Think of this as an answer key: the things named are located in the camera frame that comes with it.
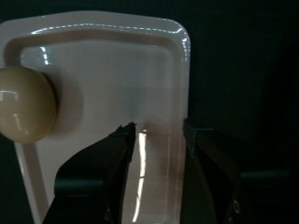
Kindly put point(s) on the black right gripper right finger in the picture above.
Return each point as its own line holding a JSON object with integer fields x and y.
{"x": 213, "y": 175}

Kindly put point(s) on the beige toy egg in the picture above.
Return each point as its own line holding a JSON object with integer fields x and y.
{"x": 23, "y": 105}

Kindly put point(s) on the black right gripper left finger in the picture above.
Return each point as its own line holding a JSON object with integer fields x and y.
{"x": 98, "y": 172}

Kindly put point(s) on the pale pink plastic tray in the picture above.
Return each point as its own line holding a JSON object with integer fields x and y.
{"x": 113, "y": 87}

